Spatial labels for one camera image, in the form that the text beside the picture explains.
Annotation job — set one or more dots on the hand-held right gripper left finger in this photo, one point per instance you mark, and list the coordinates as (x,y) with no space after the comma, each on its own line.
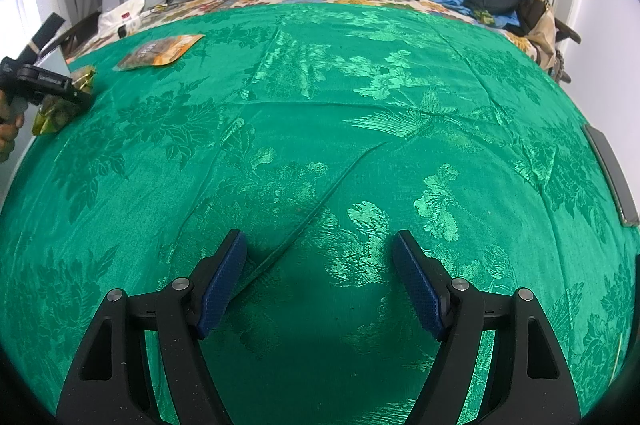
(222,285)

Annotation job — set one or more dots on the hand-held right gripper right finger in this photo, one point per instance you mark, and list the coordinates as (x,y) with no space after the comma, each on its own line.
(417,285)

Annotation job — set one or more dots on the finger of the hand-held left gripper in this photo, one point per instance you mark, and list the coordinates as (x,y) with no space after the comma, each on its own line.
(75,97)

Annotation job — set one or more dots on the olive green pickle packet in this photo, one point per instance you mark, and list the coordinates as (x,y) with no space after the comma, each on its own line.
(55,117)

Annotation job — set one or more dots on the white storage box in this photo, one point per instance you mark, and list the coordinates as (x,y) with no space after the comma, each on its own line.
(52,64)

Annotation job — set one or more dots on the brown orange snack packet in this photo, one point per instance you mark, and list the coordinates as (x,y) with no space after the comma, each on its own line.
(165,50)

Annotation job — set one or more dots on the person's left hand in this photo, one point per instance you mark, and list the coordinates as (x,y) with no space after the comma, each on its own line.
(7,140)

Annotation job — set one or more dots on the dark bedside cabinet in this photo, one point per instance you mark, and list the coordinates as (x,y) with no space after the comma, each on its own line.
(82,37)

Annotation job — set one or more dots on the white sheer curtain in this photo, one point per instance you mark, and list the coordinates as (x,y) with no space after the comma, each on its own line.
(20,15)

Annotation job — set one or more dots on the white plastic bag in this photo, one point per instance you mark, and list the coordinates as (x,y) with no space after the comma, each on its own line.
(120,12)

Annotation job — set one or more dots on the green floral blanket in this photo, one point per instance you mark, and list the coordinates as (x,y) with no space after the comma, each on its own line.
(350,130)

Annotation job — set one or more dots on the dark phone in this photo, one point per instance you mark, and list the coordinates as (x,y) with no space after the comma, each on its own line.
(615,175)

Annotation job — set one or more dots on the black chair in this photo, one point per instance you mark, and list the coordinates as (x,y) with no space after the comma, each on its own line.
(567,34)

